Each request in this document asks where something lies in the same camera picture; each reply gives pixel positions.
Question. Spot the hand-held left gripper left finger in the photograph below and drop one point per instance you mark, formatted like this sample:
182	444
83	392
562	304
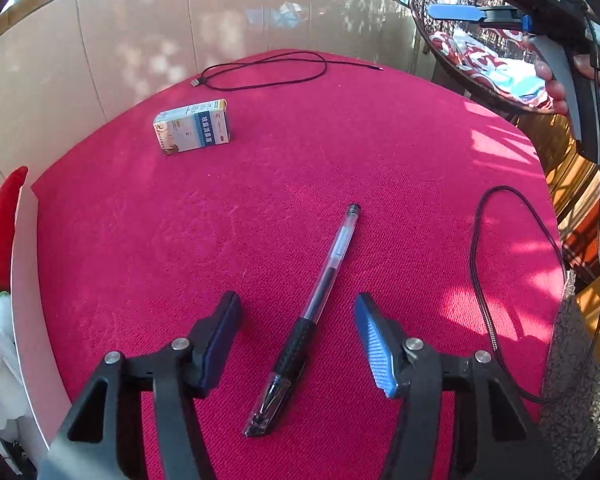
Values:
220	342

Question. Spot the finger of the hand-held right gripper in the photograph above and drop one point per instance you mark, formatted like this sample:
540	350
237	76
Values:
455	11

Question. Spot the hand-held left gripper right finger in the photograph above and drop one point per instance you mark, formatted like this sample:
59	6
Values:
375	352

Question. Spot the clear black gel pen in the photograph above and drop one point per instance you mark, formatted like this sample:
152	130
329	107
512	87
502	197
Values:
300	345

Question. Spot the white storage box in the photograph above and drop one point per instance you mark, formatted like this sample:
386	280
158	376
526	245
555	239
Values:
30	310

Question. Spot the person's right hand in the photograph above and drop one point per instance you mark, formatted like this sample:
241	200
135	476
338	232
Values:
555	92

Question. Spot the wicker chair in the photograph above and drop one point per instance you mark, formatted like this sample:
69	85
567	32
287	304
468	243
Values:
430	35

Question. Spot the red white patterned cushion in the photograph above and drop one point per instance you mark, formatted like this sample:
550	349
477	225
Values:
480	55

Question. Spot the red mat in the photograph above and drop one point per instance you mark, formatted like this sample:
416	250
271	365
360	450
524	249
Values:
230	210

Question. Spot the grey speckled fabric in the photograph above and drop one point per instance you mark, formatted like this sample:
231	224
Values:
575	360

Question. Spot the blue white medicine box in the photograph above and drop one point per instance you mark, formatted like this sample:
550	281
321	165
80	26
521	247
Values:
190	127

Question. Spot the red chili plush toy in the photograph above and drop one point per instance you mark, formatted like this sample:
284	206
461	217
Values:
2	230

